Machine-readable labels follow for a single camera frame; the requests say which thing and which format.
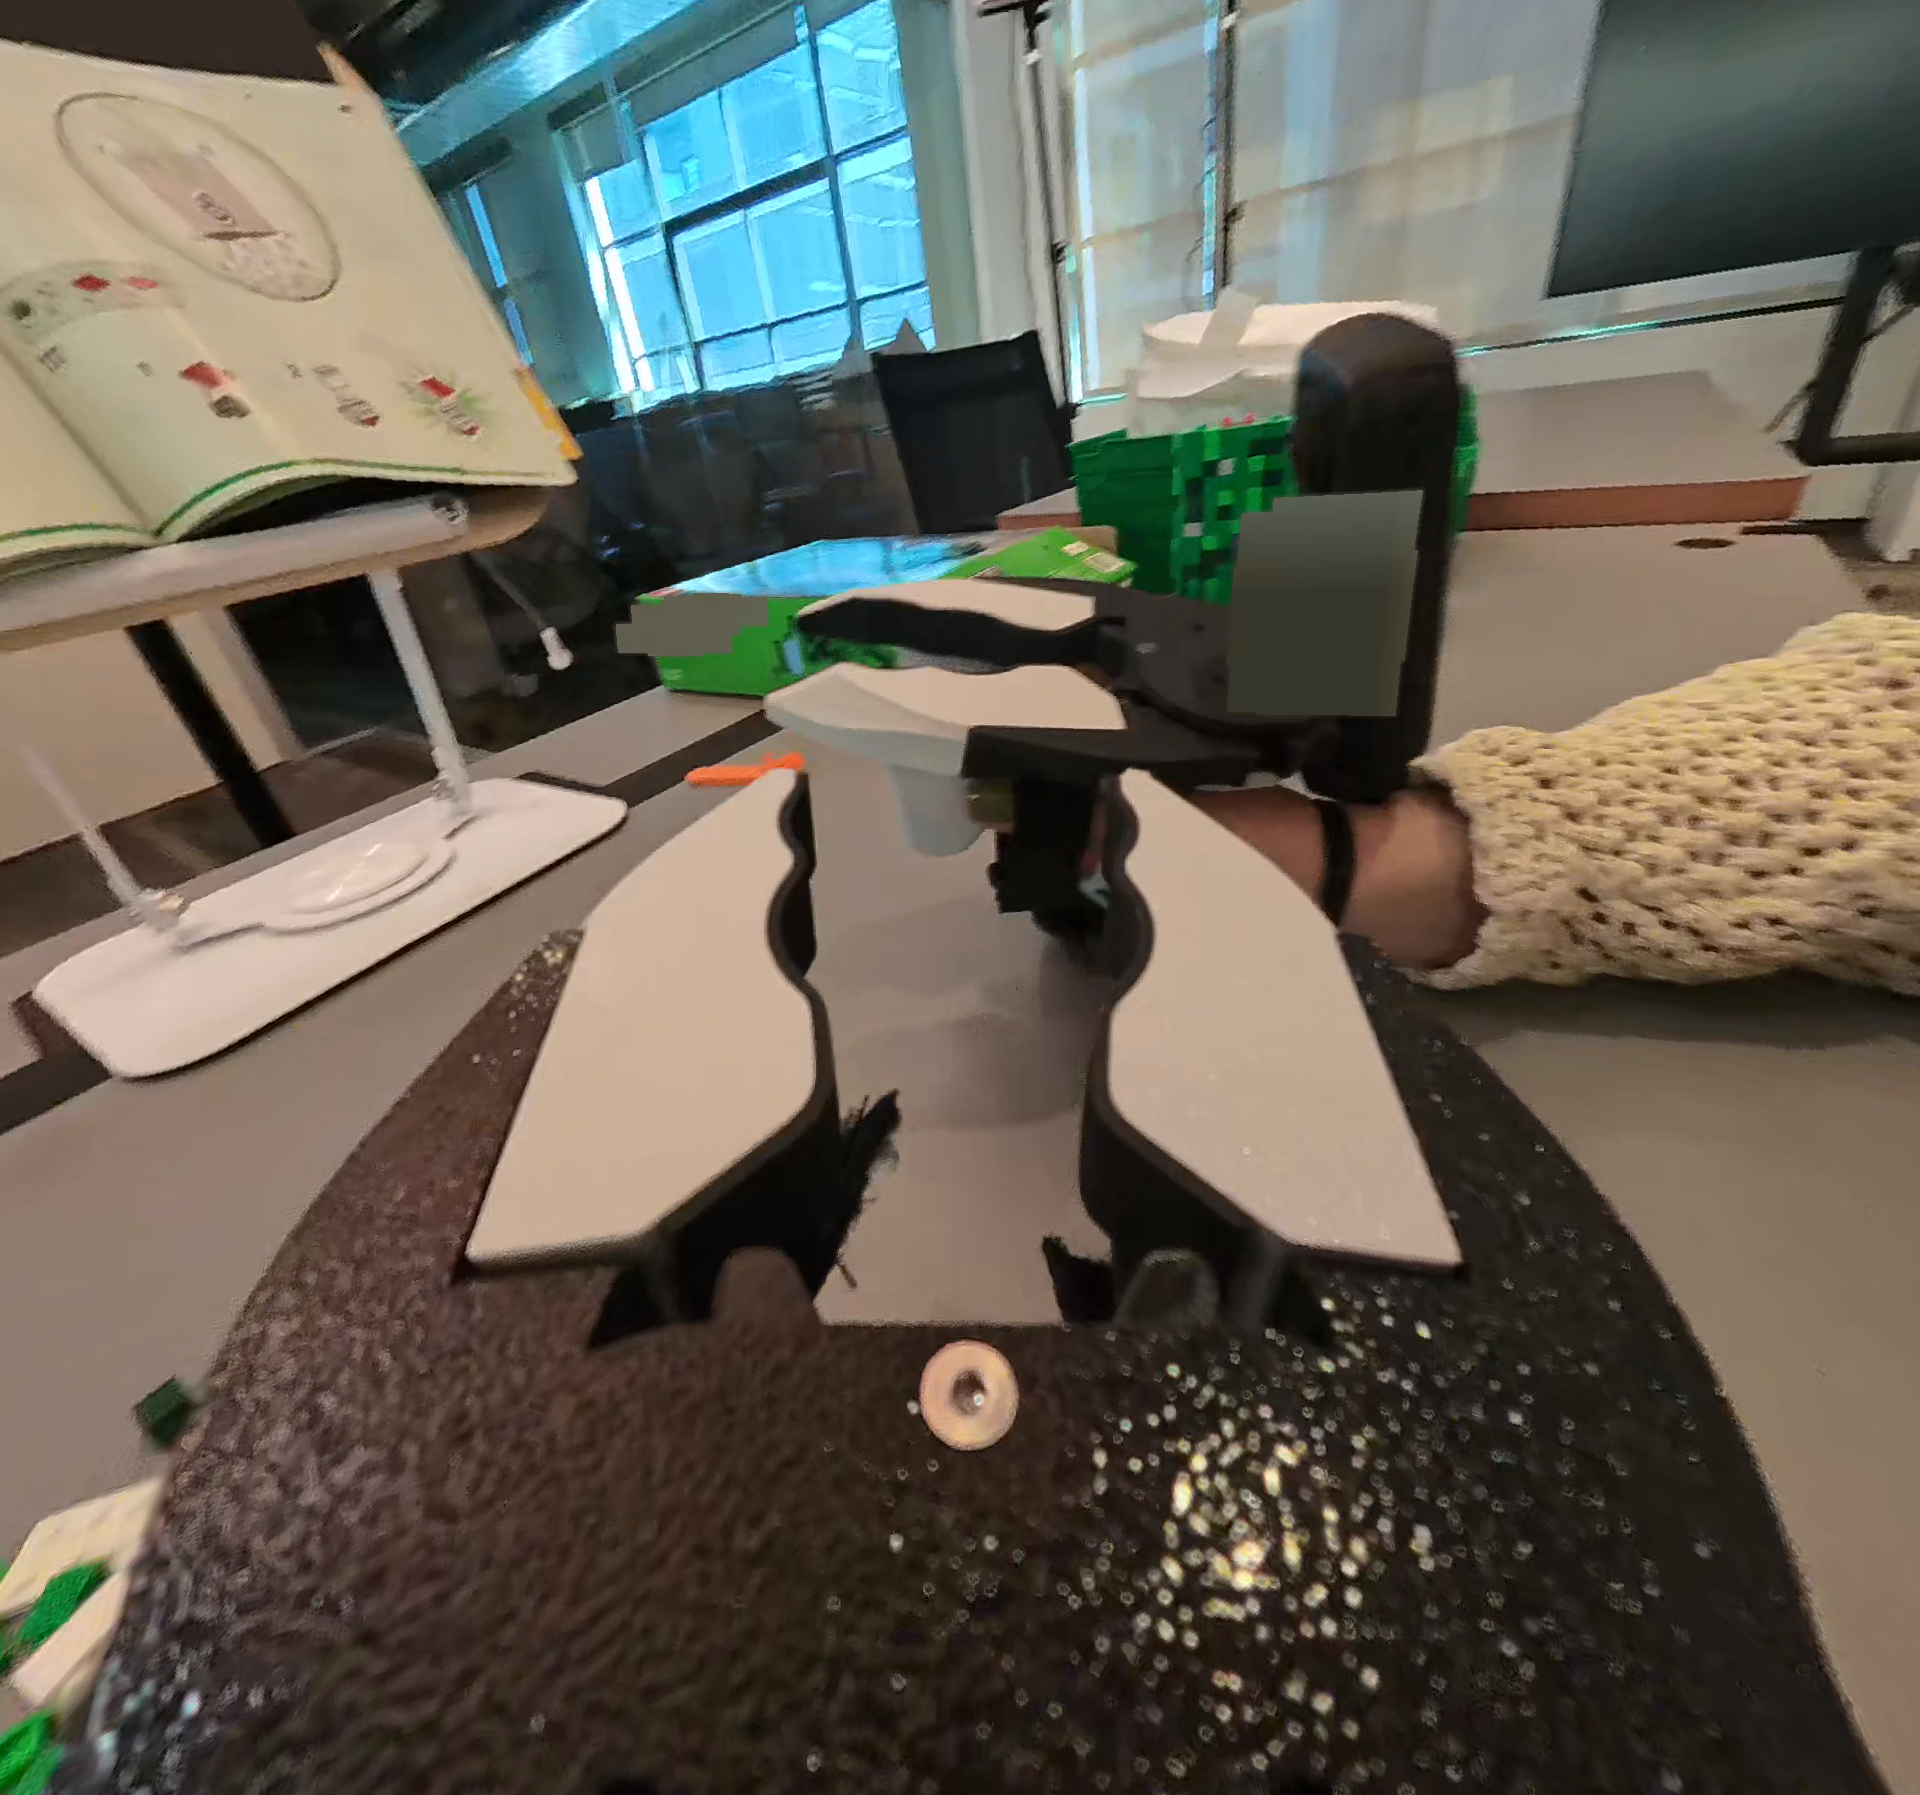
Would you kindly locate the black office chair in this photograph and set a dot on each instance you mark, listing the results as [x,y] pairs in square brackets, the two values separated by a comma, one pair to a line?
[969,430]

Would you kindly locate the person's right forearm knit sleeve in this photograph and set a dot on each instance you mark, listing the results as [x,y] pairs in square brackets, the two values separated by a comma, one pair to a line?
[1695,820]

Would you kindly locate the black television stand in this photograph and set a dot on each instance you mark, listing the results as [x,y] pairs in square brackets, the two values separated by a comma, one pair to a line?
[1852,370]

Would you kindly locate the person's right hand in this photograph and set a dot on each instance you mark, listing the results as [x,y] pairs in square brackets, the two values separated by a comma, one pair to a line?
[1402,879]

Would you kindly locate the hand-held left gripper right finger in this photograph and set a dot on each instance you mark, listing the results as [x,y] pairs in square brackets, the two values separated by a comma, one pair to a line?
[1261,1059]

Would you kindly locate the lego instruction booklet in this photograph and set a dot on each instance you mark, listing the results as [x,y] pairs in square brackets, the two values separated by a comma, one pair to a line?
[255,310]

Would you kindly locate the white paper bags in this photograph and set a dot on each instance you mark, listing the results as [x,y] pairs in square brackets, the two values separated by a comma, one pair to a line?
[1215,362]

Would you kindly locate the pile of green lego pieces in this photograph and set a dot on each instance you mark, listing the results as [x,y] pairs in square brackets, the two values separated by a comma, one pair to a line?
[44,1615]

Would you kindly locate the green pixel pattern crate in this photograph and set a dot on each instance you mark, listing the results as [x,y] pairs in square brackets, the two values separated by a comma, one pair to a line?
[1171,504]

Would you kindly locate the black television screen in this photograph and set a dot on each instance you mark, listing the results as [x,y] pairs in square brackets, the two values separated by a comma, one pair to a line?
[1755,70]

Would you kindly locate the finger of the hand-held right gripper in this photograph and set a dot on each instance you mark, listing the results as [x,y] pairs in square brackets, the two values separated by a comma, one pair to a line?
[931,708]
[975,606]

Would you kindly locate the white book stand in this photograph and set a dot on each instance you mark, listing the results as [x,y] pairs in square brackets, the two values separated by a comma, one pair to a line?
[331,909]

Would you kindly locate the orange brick separator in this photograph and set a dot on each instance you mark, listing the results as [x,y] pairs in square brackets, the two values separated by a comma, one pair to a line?
[734,774]

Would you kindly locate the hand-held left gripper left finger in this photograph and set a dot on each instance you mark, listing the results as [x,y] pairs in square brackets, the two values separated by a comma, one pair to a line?
[660,1045]

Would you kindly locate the green lego set box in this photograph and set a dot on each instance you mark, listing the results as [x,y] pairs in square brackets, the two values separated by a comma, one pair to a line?
[840,580]

